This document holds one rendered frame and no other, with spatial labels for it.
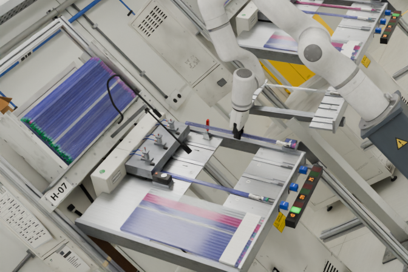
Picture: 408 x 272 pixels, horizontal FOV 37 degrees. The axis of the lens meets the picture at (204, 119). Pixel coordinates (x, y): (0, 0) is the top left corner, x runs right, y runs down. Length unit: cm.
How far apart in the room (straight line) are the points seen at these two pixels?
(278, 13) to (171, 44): 146
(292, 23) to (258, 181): 66
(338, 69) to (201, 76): 150
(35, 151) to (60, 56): 223
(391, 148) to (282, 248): 72
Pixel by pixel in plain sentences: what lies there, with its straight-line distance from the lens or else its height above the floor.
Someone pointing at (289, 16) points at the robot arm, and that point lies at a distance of 227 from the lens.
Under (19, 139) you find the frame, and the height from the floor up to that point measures 160.
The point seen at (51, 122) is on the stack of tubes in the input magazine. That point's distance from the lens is 256.
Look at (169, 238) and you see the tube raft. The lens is 231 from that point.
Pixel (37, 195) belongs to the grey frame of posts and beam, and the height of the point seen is 139.
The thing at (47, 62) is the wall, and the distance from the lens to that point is 461.
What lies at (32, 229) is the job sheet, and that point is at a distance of 273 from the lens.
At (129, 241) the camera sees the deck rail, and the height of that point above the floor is 103.
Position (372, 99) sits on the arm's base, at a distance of 233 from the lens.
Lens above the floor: 143
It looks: 7 degrees down
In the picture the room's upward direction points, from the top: 45 degrees counter-clockwise
